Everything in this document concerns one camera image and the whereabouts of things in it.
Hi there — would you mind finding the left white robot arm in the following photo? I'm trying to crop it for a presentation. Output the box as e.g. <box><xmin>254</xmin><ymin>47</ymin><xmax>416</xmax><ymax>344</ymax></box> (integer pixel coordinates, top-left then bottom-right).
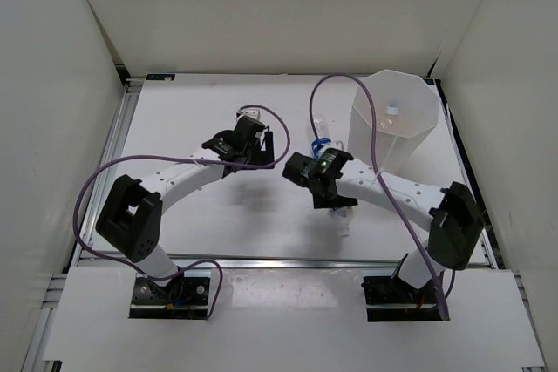
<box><xmin>95</xmin><ymin>116</ymin><xmax>275</xmax><ymax>302</ymax></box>

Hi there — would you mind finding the white plastic bin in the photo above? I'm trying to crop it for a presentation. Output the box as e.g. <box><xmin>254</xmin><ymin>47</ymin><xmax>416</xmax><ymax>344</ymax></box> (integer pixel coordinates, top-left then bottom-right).
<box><xmin>347</xmin><ymin>70</ymin><xmax>440</xmax><ymax>174</ymax></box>

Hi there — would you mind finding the white table board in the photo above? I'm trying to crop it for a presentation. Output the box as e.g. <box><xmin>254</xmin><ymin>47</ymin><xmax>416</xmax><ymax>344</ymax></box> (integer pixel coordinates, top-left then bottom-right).
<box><xmin>89</xmin><ymin>71</ymin><xmax>479</xmax><ymax>265</ymax></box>

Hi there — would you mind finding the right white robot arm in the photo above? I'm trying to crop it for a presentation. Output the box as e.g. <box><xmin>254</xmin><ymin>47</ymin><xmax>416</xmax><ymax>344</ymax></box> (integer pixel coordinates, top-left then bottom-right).
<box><xmin>282</xmin><ymin>148</ymin><xmax>485</xmax><ymax>302</ymax></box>

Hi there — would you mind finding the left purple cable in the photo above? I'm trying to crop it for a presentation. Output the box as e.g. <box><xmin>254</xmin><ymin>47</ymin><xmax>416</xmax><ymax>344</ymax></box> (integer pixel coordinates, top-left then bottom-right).
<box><xmin>73</xmin><ymin>104</ymin><xmax>292</xmax><ymax>320</ymax></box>

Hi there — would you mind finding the crushed red-blue label bottle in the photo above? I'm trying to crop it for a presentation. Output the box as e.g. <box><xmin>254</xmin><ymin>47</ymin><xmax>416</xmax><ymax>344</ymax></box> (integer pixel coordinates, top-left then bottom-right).
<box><xmin>329</xmin><ymin>206</ymin><xmax>354</xmax><ymax>237</ymax></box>

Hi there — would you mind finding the blue label plastic bottle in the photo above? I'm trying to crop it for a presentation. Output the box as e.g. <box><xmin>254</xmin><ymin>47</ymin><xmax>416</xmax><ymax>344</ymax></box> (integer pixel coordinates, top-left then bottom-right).
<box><xmin>310</xmin><ymin>113</ymin><xmax>331</xmax><ymax>158</ymax></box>

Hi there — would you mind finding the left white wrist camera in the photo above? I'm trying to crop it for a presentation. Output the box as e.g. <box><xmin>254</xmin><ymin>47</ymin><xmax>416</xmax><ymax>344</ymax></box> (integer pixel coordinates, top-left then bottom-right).
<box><xmin>235</xmin><ymin>106</ymin><xmax>262</xmax><ymax>121</ymax></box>

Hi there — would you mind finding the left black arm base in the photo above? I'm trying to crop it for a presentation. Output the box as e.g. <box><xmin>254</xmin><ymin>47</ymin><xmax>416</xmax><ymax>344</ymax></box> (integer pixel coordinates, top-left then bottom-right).
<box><xmin>128</xmin><ymin>269</ymin><xmax>211</xmax><ymax>320</ymax></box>

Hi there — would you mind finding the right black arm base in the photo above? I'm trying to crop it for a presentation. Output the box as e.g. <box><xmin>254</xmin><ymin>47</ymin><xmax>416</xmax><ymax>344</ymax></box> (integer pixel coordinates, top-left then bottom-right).
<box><xmin>361</xmin><ymin>275</ymin><xmax>443</xmax><ymax>322</ymax></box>

